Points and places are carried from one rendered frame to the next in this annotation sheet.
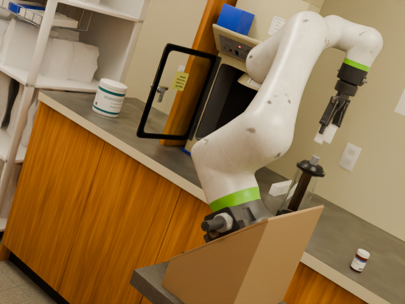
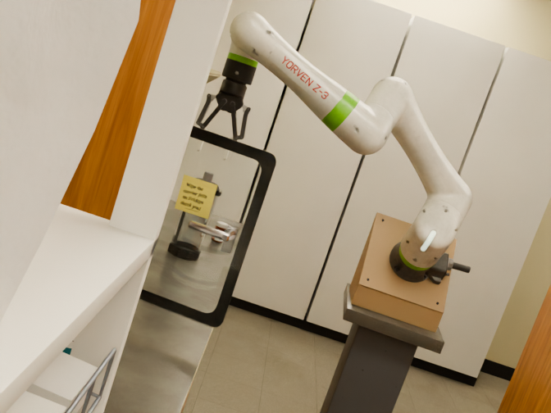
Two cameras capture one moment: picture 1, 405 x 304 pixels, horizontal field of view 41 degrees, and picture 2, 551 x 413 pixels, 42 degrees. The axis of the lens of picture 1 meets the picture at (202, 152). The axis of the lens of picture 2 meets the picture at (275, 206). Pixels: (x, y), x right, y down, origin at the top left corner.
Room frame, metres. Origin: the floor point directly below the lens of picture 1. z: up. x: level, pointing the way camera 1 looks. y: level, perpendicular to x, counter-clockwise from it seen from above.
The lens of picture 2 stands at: (2.82, 1.54, 1.54)
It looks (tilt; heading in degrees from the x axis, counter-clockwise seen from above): 10 degrees down; 238
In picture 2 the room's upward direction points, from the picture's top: 19 degrees clockwise
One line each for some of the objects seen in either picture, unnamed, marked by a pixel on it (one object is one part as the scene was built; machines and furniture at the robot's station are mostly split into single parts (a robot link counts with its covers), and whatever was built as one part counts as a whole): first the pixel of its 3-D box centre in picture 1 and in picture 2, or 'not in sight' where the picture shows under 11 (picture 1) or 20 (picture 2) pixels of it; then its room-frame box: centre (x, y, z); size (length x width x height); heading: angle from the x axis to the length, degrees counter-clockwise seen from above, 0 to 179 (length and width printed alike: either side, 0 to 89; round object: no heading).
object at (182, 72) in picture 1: (177, 95); (182, 220); (2.19, 0.18, 1.19); 0.30 x 0.01 x 0.40; 142
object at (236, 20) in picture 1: (235, 19); not in sight; (2.25, 0.06, 1.56); 0.10 x 0.10 x 0.09; 59
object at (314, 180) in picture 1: (300, 193); not in sight; (1.89, -0.39, 1.06); 0.11 x 0.11 x 0.21
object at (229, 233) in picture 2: not in sight; (211, 229); (2.15, 0.25, 1.20); 0.10 x 0.05 x 0.03; 142
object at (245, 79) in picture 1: (258, 81); not in sight; (2.32, -0.12, 1.34); 0.18 x 0.18 x 0.05
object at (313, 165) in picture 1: (313, 164); not in sight; (1.89, -0.39, 1.18); 0.09 x 0.09 x 0.07
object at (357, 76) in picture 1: (352, 75); (239, 72); (1.90, -0.40, 1.52); 0.12 x 0.09 x 0.06; 59
